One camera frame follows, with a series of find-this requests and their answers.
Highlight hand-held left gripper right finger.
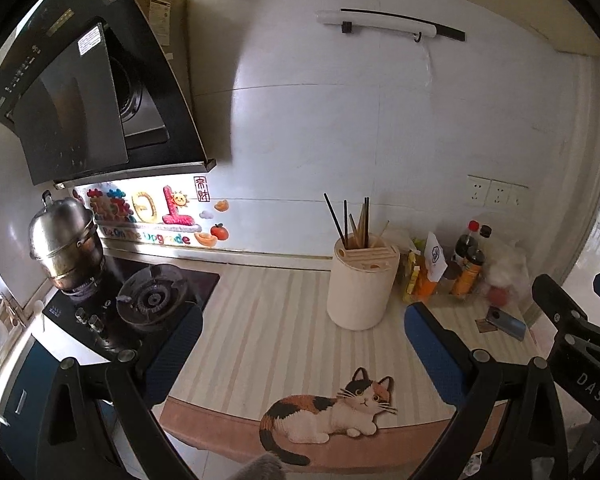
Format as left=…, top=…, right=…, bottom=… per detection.
left=404, top=303, right=570, bottom=480

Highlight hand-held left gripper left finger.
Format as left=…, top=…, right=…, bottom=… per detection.
left=35, top=304, right=204, bottom=480

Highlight beige cylindrical utensil holder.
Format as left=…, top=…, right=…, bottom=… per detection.
left=327, top=235, right=400, bottom=331

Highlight blue smartphone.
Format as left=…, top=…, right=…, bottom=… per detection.
left=484, top=306, right=530, bottom=342

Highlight black gas stove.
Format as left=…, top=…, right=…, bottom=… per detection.
left=42, top=255, right=221, bottom=367

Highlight red round item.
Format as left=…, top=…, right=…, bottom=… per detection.
left=487, top=285, right=514, bottom=311

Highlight white plastic bag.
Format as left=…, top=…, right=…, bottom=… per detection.
left=485, top=237, right=537, bottom=302

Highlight orange packet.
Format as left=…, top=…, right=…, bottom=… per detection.
left=410, top=266, right=441, bottom=304

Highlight small spice jar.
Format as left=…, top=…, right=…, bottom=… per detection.
left=443, top=260, right=462, bottom=292

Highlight yellow packet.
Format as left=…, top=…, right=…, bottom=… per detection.
left=401, top=250, right=426, bottom=302

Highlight orange label bottle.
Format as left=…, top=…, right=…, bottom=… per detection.
left=450, top=250, right=486, bottom=299

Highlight white packet with blue logo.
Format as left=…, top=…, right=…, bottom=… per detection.
left=422, top=232, right=447, bottom=284

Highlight black cap dark bottle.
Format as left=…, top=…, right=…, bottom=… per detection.
left=476, top=225, right=494, bottom=261

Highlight striped cat printed mat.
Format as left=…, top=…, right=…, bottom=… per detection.
left=159, top=264, right=537, bottom=472

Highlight red cap soy sauce bottle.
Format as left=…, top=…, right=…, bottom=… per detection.
left=453, top=220, right=481, bottom=267

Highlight person's grey fuzzy clothing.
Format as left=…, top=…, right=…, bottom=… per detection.
left=240, top=452, right=288, bottom=480

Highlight blue cabinet door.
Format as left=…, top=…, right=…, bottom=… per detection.
left=0, top=337, right=63, bottom=438

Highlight steel steamer pot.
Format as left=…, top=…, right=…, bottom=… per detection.
left=28, top=190, right=105, bottom=294

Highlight black range hood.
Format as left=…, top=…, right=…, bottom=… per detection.
left=0, top=0, right=217, bottom=189

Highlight steel hood chimney cover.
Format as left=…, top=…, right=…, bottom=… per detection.
left=122, top=0, right=194, bottom=111

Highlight colourful wall stickers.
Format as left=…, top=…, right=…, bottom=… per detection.
left=73, top=176, right=230, bottom=249

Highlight white wall hook rail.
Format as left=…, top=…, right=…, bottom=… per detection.
left=315, top=7, right=467, bottom=45

